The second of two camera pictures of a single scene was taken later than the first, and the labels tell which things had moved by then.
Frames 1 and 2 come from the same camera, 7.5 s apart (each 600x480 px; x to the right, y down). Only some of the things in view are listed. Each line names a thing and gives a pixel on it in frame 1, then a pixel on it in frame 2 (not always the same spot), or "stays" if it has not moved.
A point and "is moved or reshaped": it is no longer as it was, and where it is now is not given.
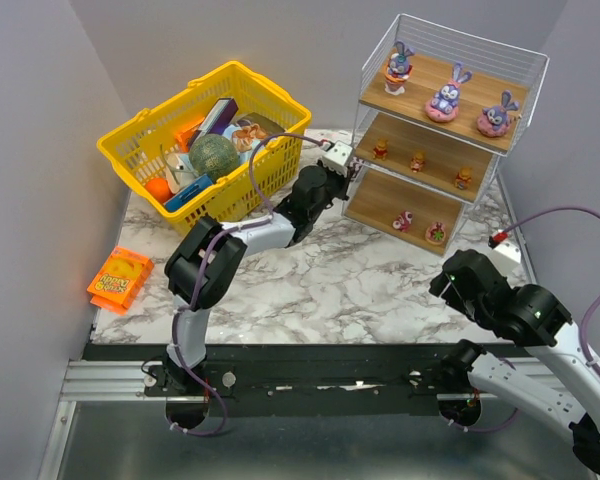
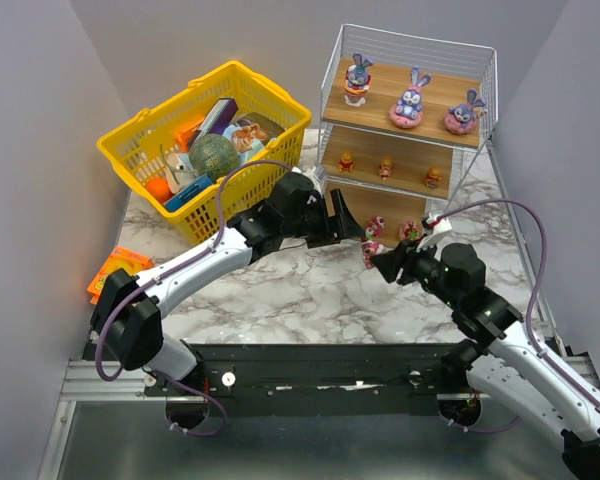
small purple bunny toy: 398,69 → 357,81
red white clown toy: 403,221 → 375,226
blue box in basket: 175,202 stays
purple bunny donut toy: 494,121 → 461,119
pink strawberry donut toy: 436,233 is moved or reshaped
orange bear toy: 418,162 → 385,169
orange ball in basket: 160,188 stays
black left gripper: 343,178 → 327,225
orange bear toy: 381,151 is moved or reshaped
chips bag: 248,132 stays
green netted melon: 213,155 stays
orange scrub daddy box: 119,279 stays
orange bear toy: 463,178 → 433,178
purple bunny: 444,104 → 407,112
